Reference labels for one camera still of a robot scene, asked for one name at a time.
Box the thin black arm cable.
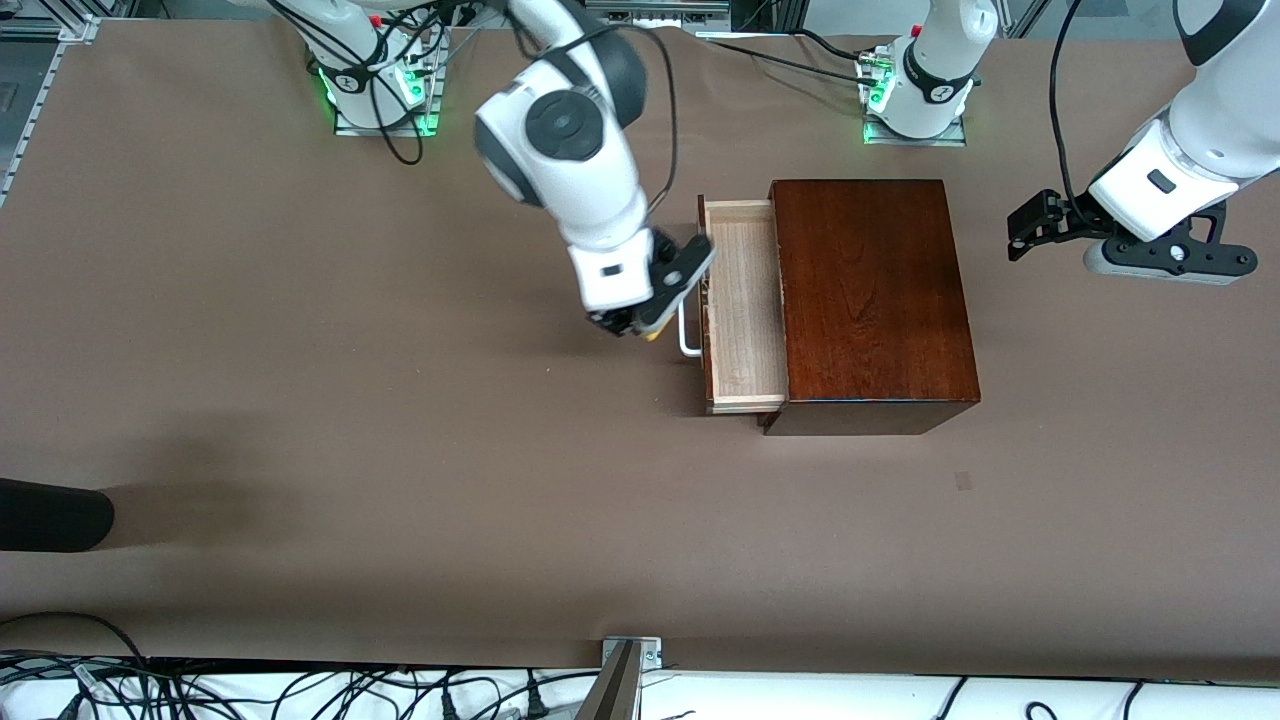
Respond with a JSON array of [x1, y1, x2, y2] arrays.
[[268, 0, 453, 168]]

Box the black cylindrical object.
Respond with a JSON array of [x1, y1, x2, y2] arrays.
[[0, 479, 115, 554]]

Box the dark brown wooden cabinet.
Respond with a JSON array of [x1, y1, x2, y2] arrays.
[[760, 178, 983, 438]]

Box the black cable on table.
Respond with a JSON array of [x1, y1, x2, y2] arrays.
[[695, 28, 883, 87]]

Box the wooden drawer with white handle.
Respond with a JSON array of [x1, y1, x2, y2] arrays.
[[678, 195, 791, 416]]

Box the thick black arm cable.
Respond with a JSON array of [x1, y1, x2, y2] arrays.
[[555, 22, 683, 217]]

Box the aluminium table edge rail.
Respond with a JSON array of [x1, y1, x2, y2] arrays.
[[0, 14, 101, 207]]

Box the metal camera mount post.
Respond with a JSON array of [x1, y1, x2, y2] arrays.
[[575, 636, 664, 720]]

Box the black floor cable arc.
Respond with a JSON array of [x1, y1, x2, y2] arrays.
[[0, 611, 151, 691]]

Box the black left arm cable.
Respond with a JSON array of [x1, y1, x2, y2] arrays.
[[1049, 0, 1089, 217]]

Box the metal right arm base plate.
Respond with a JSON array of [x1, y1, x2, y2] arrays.
[[333, 45, 442, 138]]

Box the metal equipment rack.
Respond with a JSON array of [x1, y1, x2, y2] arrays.
[[580, 0, 801, 31]]

